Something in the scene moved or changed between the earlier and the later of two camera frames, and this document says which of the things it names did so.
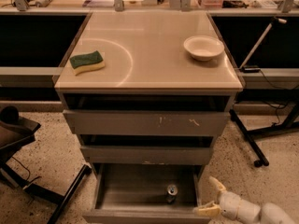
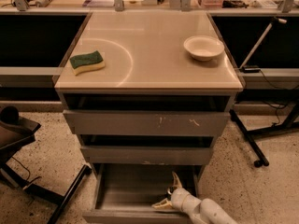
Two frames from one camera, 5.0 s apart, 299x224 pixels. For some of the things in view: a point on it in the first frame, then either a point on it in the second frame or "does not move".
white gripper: [230, 202] → [178, 196]
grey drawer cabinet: [147, 88] does not move
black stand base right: [291, 123] does not move
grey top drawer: [114, 123] does not move
